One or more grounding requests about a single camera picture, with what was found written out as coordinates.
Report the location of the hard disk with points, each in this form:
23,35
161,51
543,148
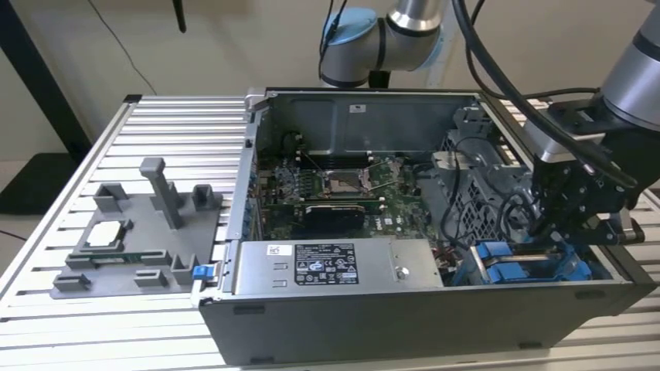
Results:
498,263

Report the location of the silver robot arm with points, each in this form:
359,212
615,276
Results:
407,19

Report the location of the metal disk bay cage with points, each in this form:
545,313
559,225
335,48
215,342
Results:
479,181

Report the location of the green motherboard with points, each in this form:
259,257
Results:
407,216

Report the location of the silver power supply unit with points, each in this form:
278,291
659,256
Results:
371,266

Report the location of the CPU socket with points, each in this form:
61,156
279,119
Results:
343,181

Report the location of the black RAM slots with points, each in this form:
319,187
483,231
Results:
335,156
341,200

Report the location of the black open PC case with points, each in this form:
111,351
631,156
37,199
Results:
413,328

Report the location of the black graphics card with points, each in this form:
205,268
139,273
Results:
335,218

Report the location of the blue case latch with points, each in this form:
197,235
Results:
202,272

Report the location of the grey parts rack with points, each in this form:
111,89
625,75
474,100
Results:
155,228

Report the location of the black antenna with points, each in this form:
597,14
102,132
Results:
179,15

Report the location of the green RAM stick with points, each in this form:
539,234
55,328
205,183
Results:
129,256

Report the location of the silver CPU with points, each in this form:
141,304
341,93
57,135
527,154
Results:
106,233

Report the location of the black stand with base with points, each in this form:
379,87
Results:
37,116

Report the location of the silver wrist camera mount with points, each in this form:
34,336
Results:
557,150

